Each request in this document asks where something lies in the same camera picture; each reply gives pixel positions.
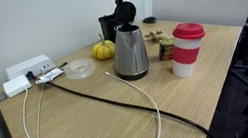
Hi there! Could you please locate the stainless steel electric kettle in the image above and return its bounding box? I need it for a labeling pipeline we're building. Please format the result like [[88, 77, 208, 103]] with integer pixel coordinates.
[[103, 0, 152, 84]]

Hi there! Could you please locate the white cup red lid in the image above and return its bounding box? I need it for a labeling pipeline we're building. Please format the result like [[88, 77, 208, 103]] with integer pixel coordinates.
[[165, 19, 213, 80]]

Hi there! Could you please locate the black mug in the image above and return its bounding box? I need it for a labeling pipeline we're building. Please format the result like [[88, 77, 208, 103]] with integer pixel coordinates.
[[97, 12, 124, 46]]

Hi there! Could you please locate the black computer mouse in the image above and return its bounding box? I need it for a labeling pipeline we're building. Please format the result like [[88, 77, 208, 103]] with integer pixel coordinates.
[[141, 15, 158, 26]]

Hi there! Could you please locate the small yellow pumpkin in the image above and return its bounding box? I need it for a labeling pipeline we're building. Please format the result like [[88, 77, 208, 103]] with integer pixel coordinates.
[[89, 30, 118, 63]]

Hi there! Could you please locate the small green yellow can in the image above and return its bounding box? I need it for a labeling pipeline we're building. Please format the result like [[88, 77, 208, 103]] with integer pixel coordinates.
[[156, 37, 177, 62]]

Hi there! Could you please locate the black pen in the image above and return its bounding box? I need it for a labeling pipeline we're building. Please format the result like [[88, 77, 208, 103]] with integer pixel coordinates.
[[49, 61, 69, 72]]

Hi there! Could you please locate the clear tape roll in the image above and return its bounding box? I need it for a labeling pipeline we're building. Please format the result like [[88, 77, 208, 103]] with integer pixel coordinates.
[[62, 56, 99, 83]]

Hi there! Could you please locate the silver foil packet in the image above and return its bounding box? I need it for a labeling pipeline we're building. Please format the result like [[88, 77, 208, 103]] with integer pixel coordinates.
[[32, 66, 67, 86]]

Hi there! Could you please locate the white power strip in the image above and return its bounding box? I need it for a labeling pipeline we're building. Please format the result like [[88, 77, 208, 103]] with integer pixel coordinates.
[[3, 52, 58, 81]]

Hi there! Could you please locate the white power adapter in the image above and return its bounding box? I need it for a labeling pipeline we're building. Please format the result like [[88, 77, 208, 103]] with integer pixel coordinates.
[[1, 73, 34, 99]]

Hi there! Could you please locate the thick black power cable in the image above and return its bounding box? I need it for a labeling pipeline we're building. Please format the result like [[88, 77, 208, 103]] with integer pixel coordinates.
[[24, 42, 219, 138]]

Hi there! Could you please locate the white usb cable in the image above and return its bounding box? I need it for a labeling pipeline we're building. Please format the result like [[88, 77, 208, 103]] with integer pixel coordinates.
[[103, 63, 166, 138]]

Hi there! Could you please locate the thin white cable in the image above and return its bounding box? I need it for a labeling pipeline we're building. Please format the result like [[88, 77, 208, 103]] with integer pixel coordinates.
[[21, 67, 56, 138]]

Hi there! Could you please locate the white adapter cable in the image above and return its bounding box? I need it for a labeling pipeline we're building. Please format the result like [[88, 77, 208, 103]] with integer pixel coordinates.
[[16, 83, 65, 138]]

